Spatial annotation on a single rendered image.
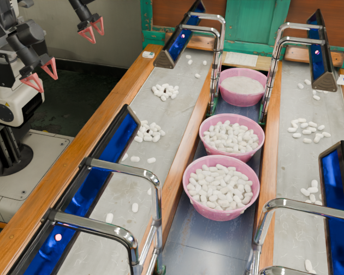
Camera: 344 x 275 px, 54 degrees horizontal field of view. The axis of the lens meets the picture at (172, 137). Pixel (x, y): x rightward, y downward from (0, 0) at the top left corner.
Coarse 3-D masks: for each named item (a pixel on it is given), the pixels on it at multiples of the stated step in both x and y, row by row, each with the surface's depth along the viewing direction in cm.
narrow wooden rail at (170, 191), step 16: (208, 80) 170; (208, 96) 159; (192, 112) 149; (192, 128) 140; (192, 144) 132; (176, 160) 125; (192, 160) 138; (176, 176) 119; (176, 192) 113; (176, 208) 119; (144, 240) 99; (144, 272) 91
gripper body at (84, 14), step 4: (80, 8) 144; (84, 8) 145; (76, 12) 146; (80, 12) 145; (84, 12) 146; (88, 12) 147; (80, 16) 146; (84, 16) 146; (88, 16) 147; (92, 16) 148; (80, 20) 149; (84, 20) 147; (88, 20) 145; (80, 24) 146
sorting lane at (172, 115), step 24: (168, 72) 182; (192, 72) 182; (144, 96) 163; (192, 96) 164; (144, 120) 148; (168, 120) 148; (144, 144) 136; (168, 144) 136; (144, 168) 125; (168, 168) 125; (120, 192) 116; (144, 192) 116; (96, 216) 108; (120, 216) 108; (144, 216) 108; (96, 240) 101; (72, 264) 95; (96, 264) 95; (120, 264) 95
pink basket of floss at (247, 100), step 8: (224, 72) 178; (248, 72) 180; (256, 72) 178; (256, 80) 178; (264, 80) 174; (224, 88) 164; (264, 88) 172; (224, 96) 169; (232, 96) 164; (240, 96) 162; (248, 96) 161; (256, 96) 163; (232, 104) 169; (240, 104) 167; (248, 104) 167
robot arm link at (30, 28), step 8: (0, 24) 107; (16, 24) 113; (24, 24) 107; (32, 24) 108; (0, 32) 108; (8, 32) 109; (24, 32) 108; (32, 32) 107; (40, 32) 110; (24, 40) 109; (32, 40) 109
